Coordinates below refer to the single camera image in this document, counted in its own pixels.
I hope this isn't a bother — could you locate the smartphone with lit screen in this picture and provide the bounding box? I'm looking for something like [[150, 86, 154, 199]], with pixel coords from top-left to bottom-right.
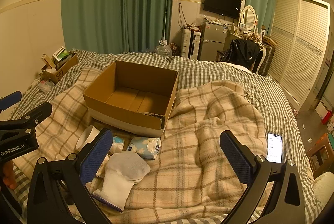
[[267, 133, 282, 163]]

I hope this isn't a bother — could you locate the blue tissue pack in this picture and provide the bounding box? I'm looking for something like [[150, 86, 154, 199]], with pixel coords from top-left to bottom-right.
[[127, 137, 161, 160]]

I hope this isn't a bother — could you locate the red can on floor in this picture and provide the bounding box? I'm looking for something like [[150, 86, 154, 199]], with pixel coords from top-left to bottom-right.
[[321, 110, 333, 125]]

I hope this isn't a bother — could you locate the clear water jug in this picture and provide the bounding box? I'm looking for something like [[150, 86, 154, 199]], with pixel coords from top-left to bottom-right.
[[154, 40, 172, 57]]

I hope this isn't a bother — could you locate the green gingham duvet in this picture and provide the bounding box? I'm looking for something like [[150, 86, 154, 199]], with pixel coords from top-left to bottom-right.
[[11, 50, 322, 223]]

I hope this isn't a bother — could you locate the white sock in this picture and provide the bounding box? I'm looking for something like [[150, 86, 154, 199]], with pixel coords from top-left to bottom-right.
[[92, 151, 151, 212]]

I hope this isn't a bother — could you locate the oval white vanity mirror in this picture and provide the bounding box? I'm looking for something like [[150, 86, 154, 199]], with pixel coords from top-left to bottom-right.
[[238, 5, 258, 32]]

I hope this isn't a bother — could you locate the black wall television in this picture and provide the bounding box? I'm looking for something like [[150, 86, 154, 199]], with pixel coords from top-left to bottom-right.
[[203, 0, 242, 19]]

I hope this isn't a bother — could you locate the black jacket on chair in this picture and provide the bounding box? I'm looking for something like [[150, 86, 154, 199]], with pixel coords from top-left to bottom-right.
[[220, 39, 260, 70]]

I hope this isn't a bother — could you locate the white louvered wardrobe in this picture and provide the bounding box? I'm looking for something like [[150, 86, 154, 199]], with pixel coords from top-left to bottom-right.
[[268, 0, 333, 111]]

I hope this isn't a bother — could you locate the wooden stool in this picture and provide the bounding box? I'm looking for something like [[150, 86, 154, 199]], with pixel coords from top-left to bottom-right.
[[306, 134, 333, 179]]

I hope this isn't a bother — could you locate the grey mini fridge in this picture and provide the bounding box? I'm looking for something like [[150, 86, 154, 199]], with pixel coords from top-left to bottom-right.
[[199, 23, 227, 62]]

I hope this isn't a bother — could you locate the green curtain left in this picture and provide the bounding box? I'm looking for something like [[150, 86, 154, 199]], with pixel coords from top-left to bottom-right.
[[61, 0, 172, 54]]

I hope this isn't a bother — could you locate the white suitcase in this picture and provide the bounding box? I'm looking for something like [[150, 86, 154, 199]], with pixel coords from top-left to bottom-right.
[[181, 28, 201, 60]]

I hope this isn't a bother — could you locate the large open cardboard box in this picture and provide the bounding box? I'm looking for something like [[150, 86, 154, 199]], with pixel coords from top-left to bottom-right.
[[83, 60, 178, 138]]

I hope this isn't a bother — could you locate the person's hand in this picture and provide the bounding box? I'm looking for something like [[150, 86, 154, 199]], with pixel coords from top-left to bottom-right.
[[1, 161, 16, 190]]

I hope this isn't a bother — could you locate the beige plaid blanket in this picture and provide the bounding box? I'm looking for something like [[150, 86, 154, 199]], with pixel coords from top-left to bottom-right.
[[14, 68, 267, 223]]

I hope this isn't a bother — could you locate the small cardboard box SF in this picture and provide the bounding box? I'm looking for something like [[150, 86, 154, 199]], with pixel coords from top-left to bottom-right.
[[41, 46, 78, 84]]

